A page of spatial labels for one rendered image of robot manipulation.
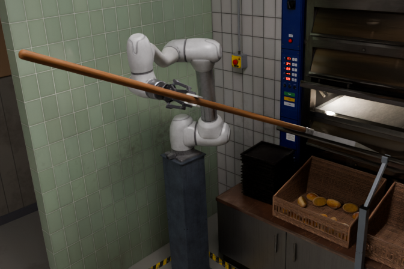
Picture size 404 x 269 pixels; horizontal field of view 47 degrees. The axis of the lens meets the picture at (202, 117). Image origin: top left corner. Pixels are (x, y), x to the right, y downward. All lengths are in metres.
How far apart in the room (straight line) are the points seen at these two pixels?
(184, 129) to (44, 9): 1.08
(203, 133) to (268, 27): 0.95
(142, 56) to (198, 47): 0.58
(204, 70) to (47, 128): 1.02
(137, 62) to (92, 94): 1.03
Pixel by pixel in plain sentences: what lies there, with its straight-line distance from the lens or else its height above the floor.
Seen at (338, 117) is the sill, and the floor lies 1.17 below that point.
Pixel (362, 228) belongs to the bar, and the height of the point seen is 0.83.
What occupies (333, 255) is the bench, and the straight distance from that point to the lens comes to 2.98.
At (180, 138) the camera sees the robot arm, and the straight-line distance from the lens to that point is 2.96.
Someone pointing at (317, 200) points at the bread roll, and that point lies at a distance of 3.29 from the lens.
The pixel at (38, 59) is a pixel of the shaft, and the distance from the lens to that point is 1.48.
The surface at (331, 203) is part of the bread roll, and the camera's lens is 3.28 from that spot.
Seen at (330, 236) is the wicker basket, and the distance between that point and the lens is 3.04.
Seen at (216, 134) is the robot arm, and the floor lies 1.19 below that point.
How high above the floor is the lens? 2.31
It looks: 21 degrees down
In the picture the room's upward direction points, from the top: 3 degrees counter-clockwise
